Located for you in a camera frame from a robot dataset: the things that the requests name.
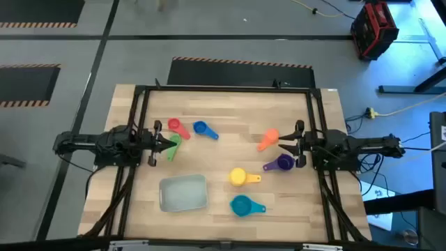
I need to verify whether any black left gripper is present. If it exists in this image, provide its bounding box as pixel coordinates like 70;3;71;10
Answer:
139;121;178;167

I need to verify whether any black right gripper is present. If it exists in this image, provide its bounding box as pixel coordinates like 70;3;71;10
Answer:
278;121;316;169

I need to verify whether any green measuring cup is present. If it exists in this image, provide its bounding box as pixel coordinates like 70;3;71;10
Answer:
166;133;183;162

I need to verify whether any red measuring cup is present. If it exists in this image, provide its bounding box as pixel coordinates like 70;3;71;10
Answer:
167;117;192;140

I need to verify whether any purple measuring cup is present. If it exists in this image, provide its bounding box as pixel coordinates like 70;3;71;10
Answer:
262;153;295;172

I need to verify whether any orange measuring cup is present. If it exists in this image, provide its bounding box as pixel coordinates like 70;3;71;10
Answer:
256;128;280;152

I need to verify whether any blue measuring cup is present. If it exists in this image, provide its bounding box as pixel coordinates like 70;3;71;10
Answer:
192;120;220;141

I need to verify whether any grey plastic basket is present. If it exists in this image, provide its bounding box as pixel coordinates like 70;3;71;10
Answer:
158;174;209;213

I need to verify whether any yellow measuring cup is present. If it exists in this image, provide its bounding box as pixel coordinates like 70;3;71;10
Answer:
229;167;262;188

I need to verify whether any teal measuring cup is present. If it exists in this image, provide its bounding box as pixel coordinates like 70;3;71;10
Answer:
229;195;267;218

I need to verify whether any black striped-edge floor mat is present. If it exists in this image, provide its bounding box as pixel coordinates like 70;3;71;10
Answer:
0;0;86;29
167;56;316;89
0;63;62;108

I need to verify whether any white paper sheet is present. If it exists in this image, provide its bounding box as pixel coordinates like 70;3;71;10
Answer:
361;184;397;231

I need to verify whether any black desk foot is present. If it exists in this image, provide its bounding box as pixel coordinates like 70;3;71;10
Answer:
378;55;446;95

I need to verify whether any black desk beam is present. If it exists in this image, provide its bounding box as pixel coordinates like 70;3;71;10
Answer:
364;189;436;216

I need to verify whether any red black tool box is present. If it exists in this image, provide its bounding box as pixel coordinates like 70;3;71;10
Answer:
350;0;400;61

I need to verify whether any grey cabinet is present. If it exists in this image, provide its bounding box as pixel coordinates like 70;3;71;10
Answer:
429;111;446;213

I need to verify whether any round metal disc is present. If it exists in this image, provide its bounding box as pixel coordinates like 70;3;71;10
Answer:
400;228;420;246

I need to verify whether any black aluminium table frame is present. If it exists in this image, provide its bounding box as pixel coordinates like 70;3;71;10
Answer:
78;78;372;245

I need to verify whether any cream cable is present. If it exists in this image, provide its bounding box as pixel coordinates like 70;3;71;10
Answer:
378;91;446;118

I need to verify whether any silver camera mount rail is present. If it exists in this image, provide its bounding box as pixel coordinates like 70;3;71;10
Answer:
107;238;344;251

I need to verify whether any yellow extension cable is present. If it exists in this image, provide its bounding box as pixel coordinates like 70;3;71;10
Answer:
290;0;366;19

